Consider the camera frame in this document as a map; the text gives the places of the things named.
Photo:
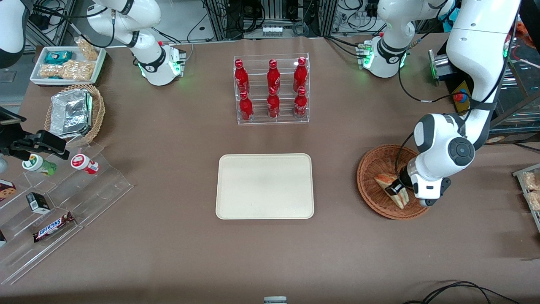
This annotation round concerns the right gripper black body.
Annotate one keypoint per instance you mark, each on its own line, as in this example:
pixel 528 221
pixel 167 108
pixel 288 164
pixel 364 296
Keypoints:
pixel 9 139

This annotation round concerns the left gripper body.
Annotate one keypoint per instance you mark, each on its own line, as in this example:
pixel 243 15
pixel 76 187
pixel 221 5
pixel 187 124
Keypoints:
pixel 406 173

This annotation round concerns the triangular sandwich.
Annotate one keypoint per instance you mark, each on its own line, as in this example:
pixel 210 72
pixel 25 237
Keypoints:
pixel 382 179

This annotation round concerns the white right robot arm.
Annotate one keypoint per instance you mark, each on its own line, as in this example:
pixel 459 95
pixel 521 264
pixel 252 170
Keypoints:
pixel 126 17

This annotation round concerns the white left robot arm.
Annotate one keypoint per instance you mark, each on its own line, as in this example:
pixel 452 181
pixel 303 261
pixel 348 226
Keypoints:
pixel 476 42

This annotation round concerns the round brown wicker basket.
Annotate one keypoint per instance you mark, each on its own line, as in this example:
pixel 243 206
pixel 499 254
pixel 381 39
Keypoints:
pixel 375 160

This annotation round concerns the oval tan wicker basket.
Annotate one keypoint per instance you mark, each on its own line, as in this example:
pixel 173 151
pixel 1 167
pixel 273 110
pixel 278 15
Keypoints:
pixel 99 109

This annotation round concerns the white rectangular snack tray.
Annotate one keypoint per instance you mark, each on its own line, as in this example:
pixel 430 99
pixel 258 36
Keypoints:
pixel 99 63

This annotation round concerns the cream rectangular tray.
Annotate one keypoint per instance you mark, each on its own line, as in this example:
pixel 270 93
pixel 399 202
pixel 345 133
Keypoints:
pixel 263 185

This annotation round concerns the green label small bottle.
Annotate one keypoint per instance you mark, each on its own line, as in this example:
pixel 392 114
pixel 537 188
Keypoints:
pixel 40 165

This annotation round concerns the aluminium foil container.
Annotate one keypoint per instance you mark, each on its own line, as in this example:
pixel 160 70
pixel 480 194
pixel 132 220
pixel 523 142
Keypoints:
pixel 69 112

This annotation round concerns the red label small bottle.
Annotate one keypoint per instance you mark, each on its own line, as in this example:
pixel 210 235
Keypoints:
pixel 84 164

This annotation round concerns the cookie box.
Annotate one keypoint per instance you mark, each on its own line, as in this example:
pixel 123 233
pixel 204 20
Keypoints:
pixel 6 190

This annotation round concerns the small black box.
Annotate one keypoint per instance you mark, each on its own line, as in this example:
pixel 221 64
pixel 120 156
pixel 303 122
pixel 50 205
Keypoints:
pixel 39 202

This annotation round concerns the long peanut snack bag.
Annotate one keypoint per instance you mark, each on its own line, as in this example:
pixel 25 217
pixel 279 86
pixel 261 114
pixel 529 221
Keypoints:
pixel 71 71

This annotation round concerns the clear acrylic stepped shelf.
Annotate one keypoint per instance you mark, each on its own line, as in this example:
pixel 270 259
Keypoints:
pixel 93 198

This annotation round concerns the Snickers chocolate bar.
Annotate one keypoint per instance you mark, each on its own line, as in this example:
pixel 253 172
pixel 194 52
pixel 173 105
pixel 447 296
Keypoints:
pixel 52 228

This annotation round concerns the teal snack packet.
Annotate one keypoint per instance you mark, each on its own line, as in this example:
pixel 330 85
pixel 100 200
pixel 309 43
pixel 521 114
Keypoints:
pixel 58 57

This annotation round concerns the dark packet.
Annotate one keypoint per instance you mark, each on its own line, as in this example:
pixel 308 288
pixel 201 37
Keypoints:
pixel 2 238

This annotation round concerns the red emergency stop button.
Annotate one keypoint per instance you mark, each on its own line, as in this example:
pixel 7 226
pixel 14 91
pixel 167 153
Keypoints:
pixel 461 97

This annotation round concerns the small peanut snack bag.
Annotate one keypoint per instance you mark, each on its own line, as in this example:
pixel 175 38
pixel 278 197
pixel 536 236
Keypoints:
pixel 87 48

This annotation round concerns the black box with yellow panel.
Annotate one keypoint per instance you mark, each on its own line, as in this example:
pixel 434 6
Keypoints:
pixel 463 86

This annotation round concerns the clear bag of snacks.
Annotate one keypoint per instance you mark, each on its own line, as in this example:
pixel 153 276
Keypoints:
pixel 532 181
pixel 535 200

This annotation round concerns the metal cylinder with green rim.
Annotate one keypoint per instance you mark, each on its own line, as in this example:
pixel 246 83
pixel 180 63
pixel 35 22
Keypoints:
pixel 439 63

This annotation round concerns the red cola bottle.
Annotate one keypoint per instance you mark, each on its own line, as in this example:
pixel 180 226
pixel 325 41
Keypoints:
pixel 241 78
pixel 300 76
pixel 300 105
pixel 273 105
pixel 273 76
pixel 246 107

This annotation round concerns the clear acrylic bottle rack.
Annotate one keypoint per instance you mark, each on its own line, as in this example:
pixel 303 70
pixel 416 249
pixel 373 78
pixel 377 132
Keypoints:
pixel 287 120

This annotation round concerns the grey device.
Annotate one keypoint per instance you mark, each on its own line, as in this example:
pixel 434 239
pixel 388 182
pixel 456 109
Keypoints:
pixel 275 300

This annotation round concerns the teal box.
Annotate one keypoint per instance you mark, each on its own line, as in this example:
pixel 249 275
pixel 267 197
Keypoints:
pixel 450 14

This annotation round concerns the aluminium frame rack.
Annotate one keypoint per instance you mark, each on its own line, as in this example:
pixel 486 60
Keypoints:
pixel 327 17

